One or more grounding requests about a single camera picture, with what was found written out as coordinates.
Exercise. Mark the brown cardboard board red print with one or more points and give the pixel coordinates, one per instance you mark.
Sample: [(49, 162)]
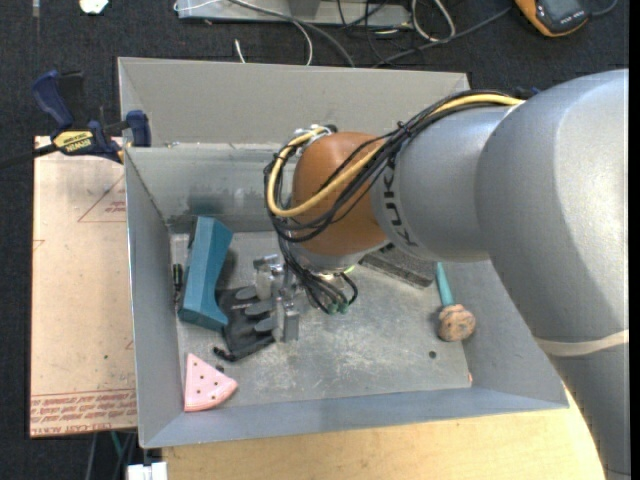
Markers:
[(80, 288)]

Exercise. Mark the grey metal bin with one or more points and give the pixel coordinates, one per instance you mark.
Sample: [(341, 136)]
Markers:
[(360, 368)]

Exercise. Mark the pink triangular wedge with holes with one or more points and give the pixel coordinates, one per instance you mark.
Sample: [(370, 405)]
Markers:
[(204, 385)]

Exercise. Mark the dark grey flat block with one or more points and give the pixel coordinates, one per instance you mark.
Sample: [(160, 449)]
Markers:
[(405, 268)]

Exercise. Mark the black and grey glove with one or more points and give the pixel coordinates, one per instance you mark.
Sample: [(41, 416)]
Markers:
[(245, 328)]

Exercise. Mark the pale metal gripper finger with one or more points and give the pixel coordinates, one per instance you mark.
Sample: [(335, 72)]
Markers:
[(265, 273), (291, 324)]

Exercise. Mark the teal curved block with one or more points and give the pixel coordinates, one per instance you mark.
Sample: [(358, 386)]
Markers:
[(205, 273)]

